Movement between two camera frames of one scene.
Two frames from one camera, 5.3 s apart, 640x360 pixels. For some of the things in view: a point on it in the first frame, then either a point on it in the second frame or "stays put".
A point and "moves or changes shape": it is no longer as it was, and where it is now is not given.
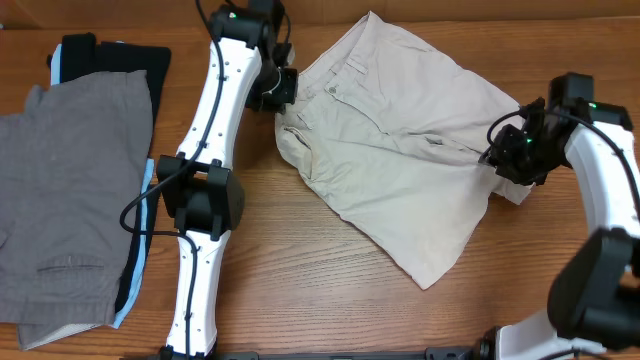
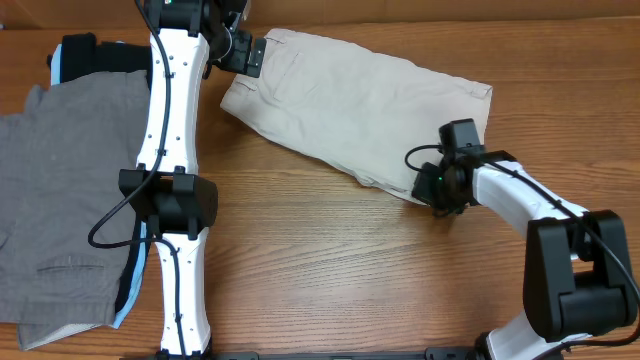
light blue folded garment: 55,76 stays put
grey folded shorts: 72,164 stays put
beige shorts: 393,131 moves or changes shape
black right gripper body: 529,157 → 436,191
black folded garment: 83,55 stays put
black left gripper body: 272,88 → 231,53
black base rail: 453,353 stays put
